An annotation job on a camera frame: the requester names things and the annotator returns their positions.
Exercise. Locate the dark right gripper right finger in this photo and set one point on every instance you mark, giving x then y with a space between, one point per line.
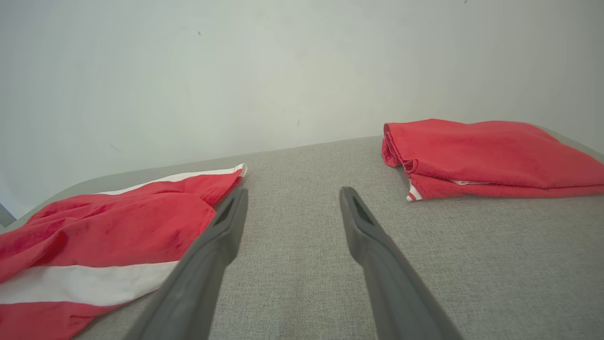
396 293

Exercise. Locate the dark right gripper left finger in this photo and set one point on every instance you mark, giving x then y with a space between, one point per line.
198 283

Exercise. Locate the red shorts with white band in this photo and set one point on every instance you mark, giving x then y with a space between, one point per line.
118 226

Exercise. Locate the red jersey with number print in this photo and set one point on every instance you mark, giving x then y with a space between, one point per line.
495 156

